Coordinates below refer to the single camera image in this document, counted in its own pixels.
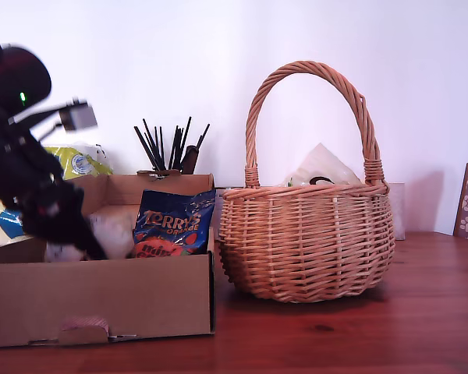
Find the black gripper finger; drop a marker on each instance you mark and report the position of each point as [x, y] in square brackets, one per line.
[76, 230]

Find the white speckled sweets bag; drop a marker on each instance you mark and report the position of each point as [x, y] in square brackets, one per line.
[117, 233]

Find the blue Terry's orange eggs bag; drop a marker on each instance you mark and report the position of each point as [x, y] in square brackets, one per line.
[171, 226]

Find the white green Galaxy eggs bag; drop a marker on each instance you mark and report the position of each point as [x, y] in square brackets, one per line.
[323, 163]

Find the brown cardboard box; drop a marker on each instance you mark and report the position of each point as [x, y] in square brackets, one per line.
[121, 296]

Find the woven wicker basket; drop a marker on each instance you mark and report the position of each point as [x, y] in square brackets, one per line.
[308, 249]

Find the kitchen towel pack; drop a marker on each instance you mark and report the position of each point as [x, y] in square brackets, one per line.
[82, 163]

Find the dark brown bottle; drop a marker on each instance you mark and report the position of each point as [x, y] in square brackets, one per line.
[190, 161]

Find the wrist camera box with bracket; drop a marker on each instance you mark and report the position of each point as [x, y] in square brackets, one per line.
[78, 117]

